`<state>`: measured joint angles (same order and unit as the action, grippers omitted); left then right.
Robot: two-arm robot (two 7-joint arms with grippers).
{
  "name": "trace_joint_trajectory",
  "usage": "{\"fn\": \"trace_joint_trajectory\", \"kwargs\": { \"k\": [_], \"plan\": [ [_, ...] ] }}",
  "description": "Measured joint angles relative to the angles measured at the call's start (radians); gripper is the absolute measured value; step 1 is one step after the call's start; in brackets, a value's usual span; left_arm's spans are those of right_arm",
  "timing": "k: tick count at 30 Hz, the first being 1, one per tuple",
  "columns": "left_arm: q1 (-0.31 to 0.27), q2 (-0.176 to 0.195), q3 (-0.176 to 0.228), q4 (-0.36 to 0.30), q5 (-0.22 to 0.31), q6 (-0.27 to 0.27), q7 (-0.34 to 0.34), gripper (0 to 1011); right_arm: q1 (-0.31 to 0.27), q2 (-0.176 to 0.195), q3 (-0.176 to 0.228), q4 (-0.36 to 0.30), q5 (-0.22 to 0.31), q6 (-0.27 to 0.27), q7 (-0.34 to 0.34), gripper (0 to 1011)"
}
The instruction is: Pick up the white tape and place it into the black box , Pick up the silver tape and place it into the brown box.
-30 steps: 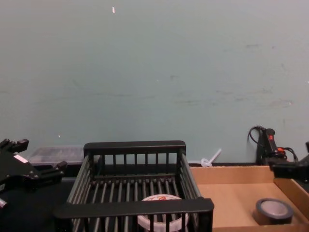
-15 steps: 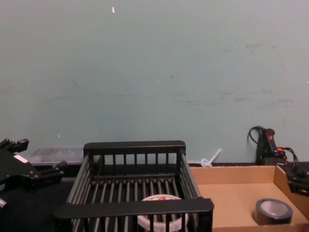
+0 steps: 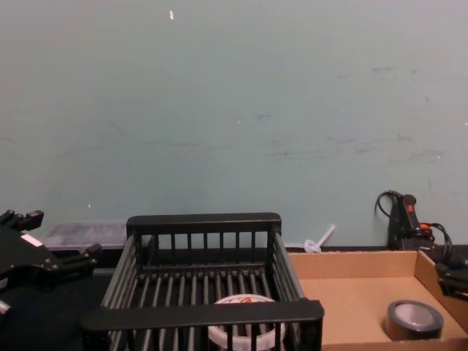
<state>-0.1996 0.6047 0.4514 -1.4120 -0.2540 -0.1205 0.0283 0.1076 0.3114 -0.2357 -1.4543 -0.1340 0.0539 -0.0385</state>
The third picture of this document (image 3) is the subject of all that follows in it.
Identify black rack with steel bars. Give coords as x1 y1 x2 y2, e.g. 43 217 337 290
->
79 211 325 351

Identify plain pale wall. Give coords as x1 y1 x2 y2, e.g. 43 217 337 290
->
0 0 468 253

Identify roll of silver tape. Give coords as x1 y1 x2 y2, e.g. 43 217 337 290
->
382 299 445 343

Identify black table cloth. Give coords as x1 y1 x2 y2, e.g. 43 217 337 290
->
0 245 468 351

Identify clear plastic case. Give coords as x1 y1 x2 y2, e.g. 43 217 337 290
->
36 219 127 252

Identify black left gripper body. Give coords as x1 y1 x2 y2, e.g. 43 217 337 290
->
0 229 60 293

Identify shallow brown cardboard tray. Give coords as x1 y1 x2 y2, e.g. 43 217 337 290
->
287 249 468 351

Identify black corded tool red switch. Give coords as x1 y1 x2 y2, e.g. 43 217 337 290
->
375 190 455 265

